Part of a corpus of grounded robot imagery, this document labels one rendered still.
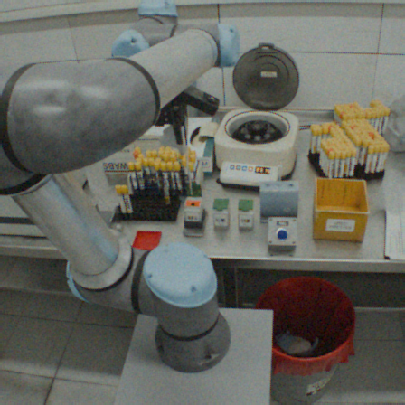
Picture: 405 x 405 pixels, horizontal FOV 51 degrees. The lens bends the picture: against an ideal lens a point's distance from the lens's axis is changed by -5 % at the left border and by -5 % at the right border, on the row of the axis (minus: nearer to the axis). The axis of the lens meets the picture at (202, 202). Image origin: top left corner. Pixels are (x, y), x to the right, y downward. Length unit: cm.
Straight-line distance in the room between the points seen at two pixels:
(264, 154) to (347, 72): 47
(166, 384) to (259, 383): 17
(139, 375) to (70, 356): 122
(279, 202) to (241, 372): 49
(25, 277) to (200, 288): 146
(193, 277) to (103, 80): 39
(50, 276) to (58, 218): 146
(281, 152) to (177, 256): 61
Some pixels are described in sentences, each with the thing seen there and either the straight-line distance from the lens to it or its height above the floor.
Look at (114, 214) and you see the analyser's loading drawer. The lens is 121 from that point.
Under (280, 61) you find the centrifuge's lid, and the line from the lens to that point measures 150.
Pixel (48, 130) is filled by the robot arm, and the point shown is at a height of 150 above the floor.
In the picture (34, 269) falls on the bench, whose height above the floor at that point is 27.
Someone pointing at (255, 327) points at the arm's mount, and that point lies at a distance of 94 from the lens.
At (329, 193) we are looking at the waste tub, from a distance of 124.
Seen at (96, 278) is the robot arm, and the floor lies 115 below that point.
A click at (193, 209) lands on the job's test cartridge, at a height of 95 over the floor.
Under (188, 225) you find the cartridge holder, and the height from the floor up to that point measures 90.
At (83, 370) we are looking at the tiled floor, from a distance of 205.
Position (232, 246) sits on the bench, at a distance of 115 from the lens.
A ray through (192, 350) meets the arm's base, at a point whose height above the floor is 98.
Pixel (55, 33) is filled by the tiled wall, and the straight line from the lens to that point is 169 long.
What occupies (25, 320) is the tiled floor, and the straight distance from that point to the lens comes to 232.
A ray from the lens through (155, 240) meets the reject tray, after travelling 119.
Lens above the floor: 170
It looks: 40 degrees down
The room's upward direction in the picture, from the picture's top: 6 degrees counter-clockwise
